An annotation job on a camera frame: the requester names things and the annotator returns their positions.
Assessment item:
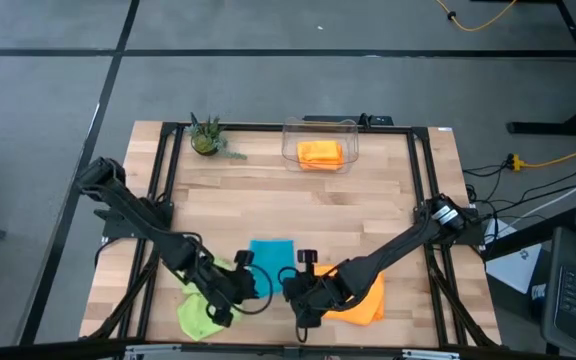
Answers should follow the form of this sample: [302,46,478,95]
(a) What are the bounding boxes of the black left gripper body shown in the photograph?
[211,248,262,330]

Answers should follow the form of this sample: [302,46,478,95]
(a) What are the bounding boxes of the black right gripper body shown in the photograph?
[281,248,334,330]

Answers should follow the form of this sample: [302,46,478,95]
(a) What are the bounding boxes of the teal microfiber towel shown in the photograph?
[247,238,297,300]

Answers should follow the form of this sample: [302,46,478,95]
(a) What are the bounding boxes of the green microfiber towel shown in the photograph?
[176,255,244,343]

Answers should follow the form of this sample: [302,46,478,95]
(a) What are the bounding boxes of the orange microfiber towel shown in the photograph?
[296,139,345,172]
[312,263,386,327]

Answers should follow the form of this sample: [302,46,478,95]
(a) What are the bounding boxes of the black gantry crossbar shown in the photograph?
[0,338,576,360]

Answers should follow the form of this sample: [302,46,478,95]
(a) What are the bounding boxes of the potted succulent plant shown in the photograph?
[183,112,248,161]

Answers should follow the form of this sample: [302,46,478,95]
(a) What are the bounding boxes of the clear plastic bin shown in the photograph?
[280,115,360,175]

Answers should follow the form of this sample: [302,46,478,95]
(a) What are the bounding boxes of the white cardboard box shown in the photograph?
[484,218,544,295]

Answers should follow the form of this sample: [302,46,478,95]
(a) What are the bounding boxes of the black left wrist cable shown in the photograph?
[207,262,274,317]

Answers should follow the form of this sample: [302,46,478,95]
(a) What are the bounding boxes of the silver metal bracket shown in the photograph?
[123,343,183,360]
[401,348,462,360]

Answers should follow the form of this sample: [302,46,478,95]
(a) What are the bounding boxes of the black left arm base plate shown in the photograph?
[93,199,175,241]

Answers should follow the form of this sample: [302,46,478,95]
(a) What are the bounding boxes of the black aluminium table frame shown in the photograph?
[80,119,502,351]

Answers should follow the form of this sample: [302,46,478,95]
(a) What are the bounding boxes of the black power cable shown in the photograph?
[462,153,515,177]

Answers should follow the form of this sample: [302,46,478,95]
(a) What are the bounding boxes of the yellow cable with plug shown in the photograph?
[506,149,576,172]

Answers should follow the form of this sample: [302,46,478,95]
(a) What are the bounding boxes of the yellow extension cable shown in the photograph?
[435,0,519,33]

